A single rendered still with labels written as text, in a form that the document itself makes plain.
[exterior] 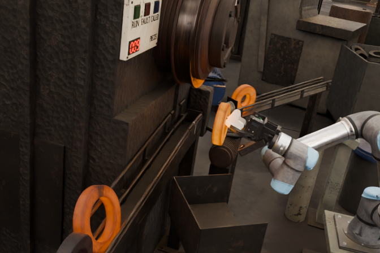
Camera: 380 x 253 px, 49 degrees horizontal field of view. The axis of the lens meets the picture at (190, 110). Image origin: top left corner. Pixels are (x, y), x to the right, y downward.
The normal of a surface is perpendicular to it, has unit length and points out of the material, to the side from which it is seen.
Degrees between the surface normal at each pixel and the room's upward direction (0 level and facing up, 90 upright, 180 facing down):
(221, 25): 73
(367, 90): 90
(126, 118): 0
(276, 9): 90
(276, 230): 0
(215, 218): 5
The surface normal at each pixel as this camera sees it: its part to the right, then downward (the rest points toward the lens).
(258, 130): -0.29, 0.34
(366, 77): -0.04, 0.37
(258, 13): -0.51, 0.26
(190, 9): -0.21, -0.07
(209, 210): 0.16, -0.88
